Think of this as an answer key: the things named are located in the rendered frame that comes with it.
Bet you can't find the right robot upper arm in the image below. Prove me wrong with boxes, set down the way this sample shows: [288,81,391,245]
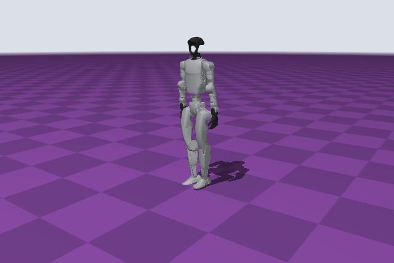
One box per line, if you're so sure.
[177,60,186,89]

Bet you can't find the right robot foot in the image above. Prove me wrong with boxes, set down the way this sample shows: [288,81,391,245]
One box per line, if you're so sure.
[182,174,202,185]

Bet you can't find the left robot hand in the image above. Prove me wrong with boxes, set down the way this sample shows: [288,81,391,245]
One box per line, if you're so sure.
[208,108,218,129]

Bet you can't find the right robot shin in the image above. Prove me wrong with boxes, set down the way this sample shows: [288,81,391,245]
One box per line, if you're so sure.
[186,145,198,178]

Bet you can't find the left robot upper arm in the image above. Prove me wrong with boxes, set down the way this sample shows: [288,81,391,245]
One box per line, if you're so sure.
[202,61,214,92]

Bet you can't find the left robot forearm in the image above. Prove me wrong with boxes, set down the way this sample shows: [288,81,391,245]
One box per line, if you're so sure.
[209,85,219,113]

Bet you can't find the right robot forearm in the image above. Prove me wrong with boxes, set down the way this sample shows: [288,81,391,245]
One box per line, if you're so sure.
[179,88,187,107]

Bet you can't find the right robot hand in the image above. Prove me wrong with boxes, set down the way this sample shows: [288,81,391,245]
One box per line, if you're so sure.
[180,103,187,118]

